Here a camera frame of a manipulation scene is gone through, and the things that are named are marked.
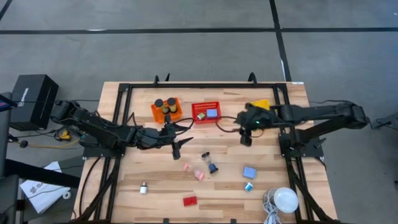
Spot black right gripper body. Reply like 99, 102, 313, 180
236, 105, 277, 131

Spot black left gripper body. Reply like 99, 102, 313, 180
136, 115, 180, 149

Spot pink hourglass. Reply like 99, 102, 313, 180
182, 162, 205, 181

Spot red box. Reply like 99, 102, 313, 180
182, 195, 198, 207

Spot yellow plastic basket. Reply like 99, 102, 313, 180
250, 98, 272, 111

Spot orange plastic basket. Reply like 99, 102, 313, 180
150, 96, 183, 124

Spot black hourglass with green sand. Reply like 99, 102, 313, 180
154, 98, 170, 114

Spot red plastic basket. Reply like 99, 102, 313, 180
191, 101, 222, 125

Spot yellow tool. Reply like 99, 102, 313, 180
58, 129, 73, 141

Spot white paper bag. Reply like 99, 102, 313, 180
19, 161, 72, 215

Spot black cardboard box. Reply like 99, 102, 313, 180
10, 73, 60, 131

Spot black floor stand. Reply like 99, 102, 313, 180
0, 108, 81, 224

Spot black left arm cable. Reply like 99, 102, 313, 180
172, 117, 195, 133

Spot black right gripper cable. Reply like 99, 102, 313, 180
215, 115, 265, 138

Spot white cable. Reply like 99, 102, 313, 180
262, 187, 283, 224

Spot yellow cable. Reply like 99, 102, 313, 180
27, 138, 82, 150

